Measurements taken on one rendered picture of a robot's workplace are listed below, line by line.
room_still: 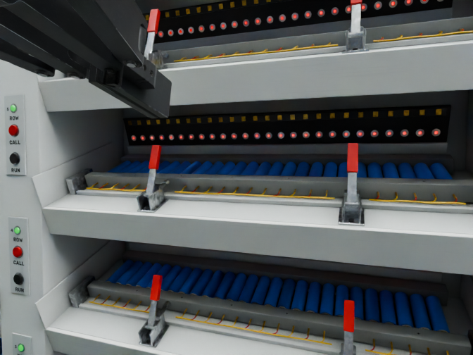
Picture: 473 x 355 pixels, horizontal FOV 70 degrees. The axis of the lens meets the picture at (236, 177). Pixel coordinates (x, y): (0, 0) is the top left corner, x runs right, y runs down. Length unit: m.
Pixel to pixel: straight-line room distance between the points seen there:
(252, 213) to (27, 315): 0.41
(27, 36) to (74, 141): 0.44
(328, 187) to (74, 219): 0.37
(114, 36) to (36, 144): 0.43
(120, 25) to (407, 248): 0.34
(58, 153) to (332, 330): 0.49
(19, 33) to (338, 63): 0.30
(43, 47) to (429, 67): 0.34
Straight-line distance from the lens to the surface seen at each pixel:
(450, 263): 0.42
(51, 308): 0.64
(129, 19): 0.19
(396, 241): 0.40
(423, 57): 0.41
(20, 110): 0.62
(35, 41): 0.21
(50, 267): 0.62
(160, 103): 0.26
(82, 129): 0.65
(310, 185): 0.46
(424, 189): 0.46
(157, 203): 0.49
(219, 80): 0.43
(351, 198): 0.41
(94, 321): 0.62
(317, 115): 0.55
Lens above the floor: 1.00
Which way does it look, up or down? 3 degrees down
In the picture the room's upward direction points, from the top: straight up
